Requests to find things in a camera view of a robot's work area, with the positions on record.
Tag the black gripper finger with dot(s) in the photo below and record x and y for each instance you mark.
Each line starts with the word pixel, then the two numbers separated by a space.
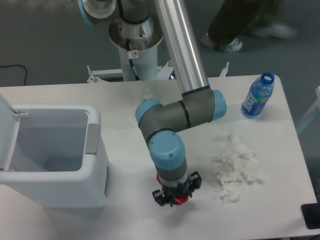
pixel 195 182
pixel 162 198

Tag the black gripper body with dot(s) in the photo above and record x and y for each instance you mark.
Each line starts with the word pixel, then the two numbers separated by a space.
pixel 179 193

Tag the crushed red can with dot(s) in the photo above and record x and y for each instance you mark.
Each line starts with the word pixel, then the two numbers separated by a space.
pixel 168 195

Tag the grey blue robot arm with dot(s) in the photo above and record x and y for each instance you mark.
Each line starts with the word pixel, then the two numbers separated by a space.
pixel 160 124

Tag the crumpled white tissue pile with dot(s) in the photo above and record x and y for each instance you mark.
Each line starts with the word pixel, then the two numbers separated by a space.
pixel 236 164

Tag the white bottle cap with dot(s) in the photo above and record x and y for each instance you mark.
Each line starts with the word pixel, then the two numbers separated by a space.
pixel 134 119

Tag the clear plastic water bottle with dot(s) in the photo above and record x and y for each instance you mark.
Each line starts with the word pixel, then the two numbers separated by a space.
pixel 147 94

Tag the white open trash bin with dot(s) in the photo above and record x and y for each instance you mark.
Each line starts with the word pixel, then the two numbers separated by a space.
pixel 54 154

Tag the blue plastic drink bottle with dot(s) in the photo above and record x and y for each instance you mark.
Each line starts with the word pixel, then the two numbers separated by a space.
pixel 259 93

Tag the black device at edge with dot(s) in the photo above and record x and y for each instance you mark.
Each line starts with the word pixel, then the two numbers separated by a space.
pixel 311 215

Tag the white left sneaker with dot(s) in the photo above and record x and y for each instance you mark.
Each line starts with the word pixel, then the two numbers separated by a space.
pixel 232 47

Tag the person's dark trouser legs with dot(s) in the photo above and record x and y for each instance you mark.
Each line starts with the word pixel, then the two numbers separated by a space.
pixel 259 18

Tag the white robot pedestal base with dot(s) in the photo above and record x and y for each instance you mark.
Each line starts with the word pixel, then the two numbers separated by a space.
pixel 137 46

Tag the white frame at right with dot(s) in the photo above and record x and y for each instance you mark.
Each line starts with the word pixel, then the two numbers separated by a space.
pixel 310 115

